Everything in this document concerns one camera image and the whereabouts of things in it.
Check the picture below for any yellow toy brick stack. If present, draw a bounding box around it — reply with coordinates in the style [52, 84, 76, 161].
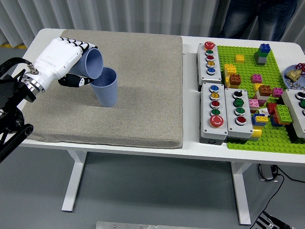
[224, 63, 237, 88]

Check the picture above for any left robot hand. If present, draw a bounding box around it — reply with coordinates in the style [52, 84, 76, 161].
[28, 36, 100, 88]

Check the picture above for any brass pipe fitting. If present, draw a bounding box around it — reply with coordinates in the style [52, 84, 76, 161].
[285, 69, 301, 81]

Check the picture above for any white table leg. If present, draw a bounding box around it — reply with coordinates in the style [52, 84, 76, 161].
[61, 149, 88, 212]
[230, 162, 251, 225]

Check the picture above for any brown toy brick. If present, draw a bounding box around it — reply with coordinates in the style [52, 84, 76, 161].
[258, 85, 272, 96]
[229, 73, 242, 86]

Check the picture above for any grey five-button control box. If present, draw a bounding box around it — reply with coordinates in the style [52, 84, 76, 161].
[199, 82, 228, 145]
[195, 42, 223, 92]

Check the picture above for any person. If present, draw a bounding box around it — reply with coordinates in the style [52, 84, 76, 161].
[219, 0, 298, 42]

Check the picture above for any blue dish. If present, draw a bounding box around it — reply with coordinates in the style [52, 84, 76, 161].
[283, 64, 305, 90]

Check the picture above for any grey selector switch control box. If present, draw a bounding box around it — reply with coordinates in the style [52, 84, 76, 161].
[224, 87, 254, 144]

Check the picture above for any multicolour toy brick stack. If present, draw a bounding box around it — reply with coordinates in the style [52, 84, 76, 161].
[270, 114, 288, 127]

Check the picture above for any black power cable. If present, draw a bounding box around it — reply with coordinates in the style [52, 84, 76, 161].
[259, 166, 285, 214]
[276, 167, 305, 184]

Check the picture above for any blue and yellow toy brick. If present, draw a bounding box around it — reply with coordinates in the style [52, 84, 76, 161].
[252, 113, 269, 127]

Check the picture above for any green studded baseplate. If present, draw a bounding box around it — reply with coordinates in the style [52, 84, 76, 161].
[216, 44, 305, 155]

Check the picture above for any large green toy brick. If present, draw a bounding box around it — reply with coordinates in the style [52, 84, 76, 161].
[274, 104, 293, 124]

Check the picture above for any cream toy brick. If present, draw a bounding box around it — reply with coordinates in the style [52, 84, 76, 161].
[254, 92, 269, 107]

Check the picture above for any white pleated curtain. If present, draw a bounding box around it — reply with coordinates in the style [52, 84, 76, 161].
[0, 0, 305, 52]

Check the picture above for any grey push-button control box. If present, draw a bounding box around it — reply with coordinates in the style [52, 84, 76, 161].
[281, 88, 305, 139]

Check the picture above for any red toy brick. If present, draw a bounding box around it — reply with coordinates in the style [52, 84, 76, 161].
[266, 102, 278, 115]

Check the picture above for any yellow and grey toy brick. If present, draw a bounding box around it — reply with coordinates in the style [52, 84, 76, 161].
[252, 127, 263, 142]

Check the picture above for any grey power strip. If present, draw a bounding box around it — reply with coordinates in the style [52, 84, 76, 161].
[256, 163, 278, 182]

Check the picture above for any blue ribbed plastic cup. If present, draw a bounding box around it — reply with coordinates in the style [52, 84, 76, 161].
[90, 67, 118, 107]
[69, 47, 104, 81]

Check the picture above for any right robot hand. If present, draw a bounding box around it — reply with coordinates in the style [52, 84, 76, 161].
[254, 211, 294, 229]

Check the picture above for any grey-brown fabric mat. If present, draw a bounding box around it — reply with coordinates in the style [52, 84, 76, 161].
[22, 29, 184, 149]

